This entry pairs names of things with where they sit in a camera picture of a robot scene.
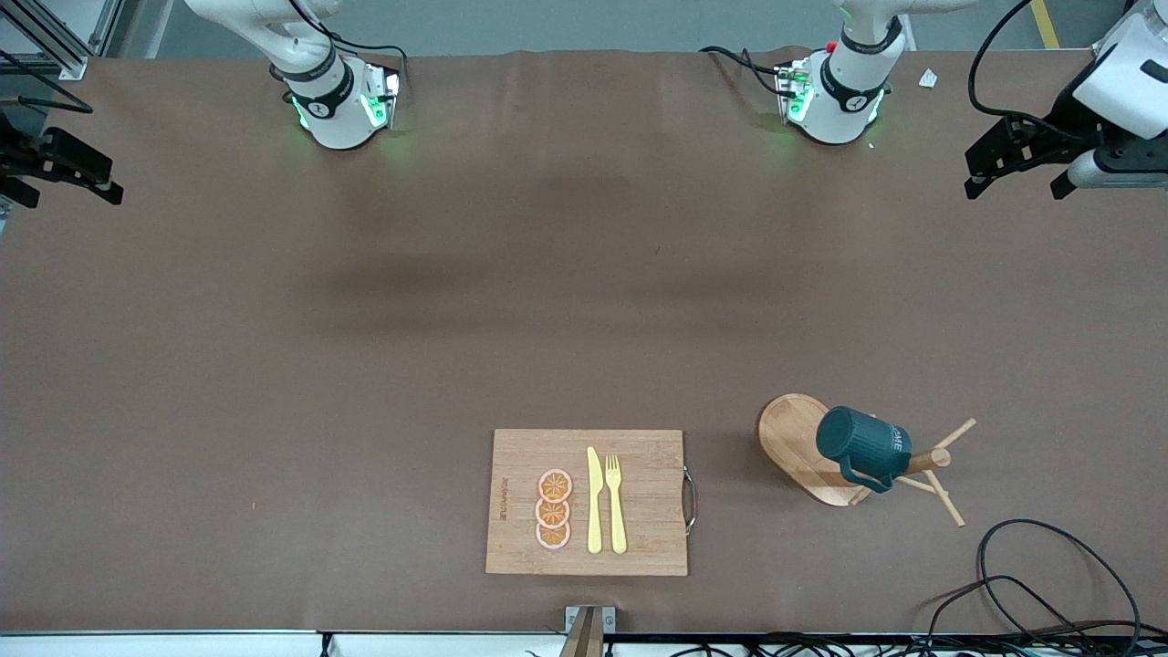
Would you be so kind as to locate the bamboo cutting board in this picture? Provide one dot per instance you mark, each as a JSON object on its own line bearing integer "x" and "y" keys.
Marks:
{"x": 648, "y": 511}

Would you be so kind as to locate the dark green cup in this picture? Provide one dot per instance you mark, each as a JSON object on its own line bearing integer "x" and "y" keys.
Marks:
{"x": 853, "y": 440}

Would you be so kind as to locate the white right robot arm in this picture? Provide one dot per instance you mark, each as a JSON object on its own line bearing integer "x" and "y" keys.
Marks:
{"x": 333, "y": 114}

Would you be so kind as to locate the orange slice toy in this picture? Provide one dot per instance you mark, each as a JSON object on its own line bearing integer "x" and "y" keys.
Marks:
{"x": 552, "y": 512}
{"x": 552, "y": 537}
{"x": 555, "y": 484}

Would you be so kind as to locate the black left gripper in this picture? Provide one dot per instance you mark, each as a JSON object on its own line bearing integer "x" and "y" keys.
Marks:
{"x": 1056, "y": 121}

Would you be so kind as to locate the yellow plastic fork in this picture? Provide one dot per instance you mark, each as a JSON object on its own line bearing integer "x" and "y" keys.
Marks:
{"x": 616, "y": 506}

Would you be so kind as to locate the aluminium frame profile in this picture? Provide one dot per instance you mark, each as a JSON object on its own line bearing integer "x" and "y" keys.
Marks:
{"x": 68, "y": 62}

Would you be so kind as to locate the metal table bracket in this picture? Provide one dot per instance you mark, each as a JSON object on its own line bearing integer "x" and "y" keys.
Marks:
{"x": 589, "y": 625}

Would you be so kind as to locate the white table edge rail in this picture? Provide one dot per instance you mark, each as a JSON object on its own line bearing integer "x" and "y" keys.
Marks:
{"x": 182, "y": 643}

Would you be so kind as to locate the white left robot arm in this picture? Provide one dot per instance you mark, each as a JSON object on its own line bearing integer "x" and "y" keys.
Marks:
{"x": 839, "y": 100}

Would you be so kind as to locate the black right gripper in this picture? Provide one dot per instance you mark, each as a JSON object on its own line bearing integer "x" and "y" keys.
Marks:
{"x": 20, "y": 155}

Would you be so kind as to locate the yellow plastic knife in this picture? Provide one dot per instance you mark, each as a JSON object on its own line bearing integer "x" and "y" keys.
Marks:
{"x": 594, "y": 502}

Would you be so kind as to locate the wooden cup rack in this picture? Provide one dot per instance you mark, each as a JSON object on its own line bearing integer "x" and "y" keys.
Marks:
{"x": 794, "y": 438}

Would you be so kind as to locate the brown table cover sheet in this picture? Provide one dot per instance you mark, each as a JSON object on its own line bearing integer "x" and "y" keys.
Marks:
{"x": 365, "y": 411}

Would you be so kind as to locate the white paper scrap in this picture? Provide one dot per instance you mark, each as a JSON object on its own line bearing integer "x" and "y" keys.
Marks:
{"x": 928, "y": 78}

